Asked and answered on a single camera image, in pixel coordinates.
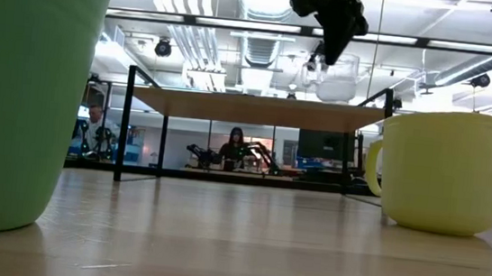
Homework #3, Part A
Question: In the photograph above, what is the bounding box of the black horizontal frame bar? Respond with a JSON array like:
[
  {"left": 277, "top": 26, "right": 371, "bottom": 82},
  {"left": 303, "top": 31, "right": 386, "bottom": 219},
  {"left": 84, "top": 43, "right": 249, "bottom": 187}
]
[{"left": 105, "top": 5, "right": 492, "bottom": 56}]

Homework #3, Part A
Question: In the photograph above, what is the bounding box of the thin hanging cable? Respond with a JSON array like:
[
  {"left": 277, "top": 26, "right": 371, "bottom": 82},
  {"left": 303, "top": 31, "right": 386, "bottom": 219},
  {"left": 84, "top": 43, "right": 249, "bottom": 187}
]
[{"left": 366, "top": 0, "right": 386, "bottom": 102}]

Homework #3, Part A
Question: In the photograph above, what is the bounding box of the pale yellow mug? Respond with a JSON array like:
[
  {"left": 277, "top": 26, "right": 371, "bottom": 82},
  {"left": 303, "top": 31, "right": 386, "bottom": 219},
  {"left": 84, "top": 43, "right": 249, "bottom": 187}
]
[{"left": 358, "top": 102, "right": 492, "bottom": 240}]

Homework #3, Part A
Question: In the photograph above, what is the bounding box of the person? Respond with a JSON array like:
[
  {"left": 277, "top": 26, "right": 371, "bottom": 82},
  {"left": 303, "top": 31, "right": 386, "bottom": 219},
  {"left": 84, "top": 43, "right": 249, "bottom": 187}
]
[
  {"left": 218, "top": 125, "right": 252, "bottom": 173},
  {"left": 72, "top": 102, "right": 123, "bottom": 162}
]

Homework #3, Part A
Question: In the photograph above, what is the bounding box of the black ceiling camera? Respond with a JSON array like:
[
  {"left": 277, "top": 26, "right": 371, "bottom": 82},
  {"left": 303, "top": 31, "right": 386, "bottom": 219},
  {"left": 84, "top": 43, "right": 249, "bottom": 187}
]
[
  {"left": 469, "top": 71, "right": 492, "bottom": 90},
  {"left": 153, "top": 36, "right": 174, "bottom": 60}
]

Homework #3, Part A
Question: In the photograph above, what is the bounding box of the large green plastic cup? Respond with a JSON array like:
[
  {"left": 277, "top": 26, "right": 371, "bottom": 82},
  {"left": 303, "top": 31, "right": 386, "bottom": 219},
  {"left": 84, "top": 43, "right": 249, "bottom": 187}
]
[{"left": 0, "top": 0, "right": 114, "bottom": 250}]

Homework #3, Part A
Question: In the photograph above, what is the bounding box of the clear glass mug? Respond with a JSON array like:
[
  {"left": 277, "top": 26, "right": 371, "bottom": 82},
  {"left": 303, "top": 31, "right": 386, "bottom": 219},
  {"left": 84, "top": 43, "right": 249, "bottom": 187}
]
[{"left": 298, "top": 49, "right": 361, "bottom": 107}]

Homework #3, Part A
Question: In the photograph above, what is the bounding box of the wooden shelf with black frame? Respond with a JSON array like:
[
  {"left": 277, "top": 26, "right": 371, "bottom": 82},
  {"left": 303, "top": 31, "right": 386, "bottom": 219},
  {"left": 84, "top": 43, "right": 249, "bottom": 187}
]
[{"left": 113, "top": 62, "right": 396, "bottom": 209}]

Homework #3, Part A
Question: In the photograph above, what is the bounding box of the black ceiling spotlight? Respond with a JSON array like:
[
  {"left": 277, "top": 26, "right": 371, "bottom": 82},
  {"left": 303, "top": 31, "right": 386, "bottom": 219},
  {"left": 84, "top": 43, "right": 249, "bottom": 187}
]
[{"left": 304, "top": 39, "right": 329, "bottom": 74}]

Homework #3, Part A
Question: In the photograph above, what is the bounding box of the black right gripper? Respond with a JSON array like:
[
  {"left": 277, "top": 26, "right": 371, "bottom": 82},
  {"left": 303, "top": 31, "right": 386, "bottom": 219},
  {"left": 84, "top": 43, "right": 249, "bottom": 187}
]
[{"left": 282, "top": 0, "right": 372, "bottom": 69}]

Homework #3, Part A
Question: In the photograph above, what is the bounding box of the black monitor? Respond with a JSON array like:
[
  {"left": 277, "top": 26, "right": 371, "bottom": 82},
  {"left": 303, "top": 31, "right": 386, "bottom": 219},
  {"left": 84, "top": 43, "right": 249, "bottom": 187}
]
[{"left": 296, "top": 128, "right": 359, "bottom": 164}]

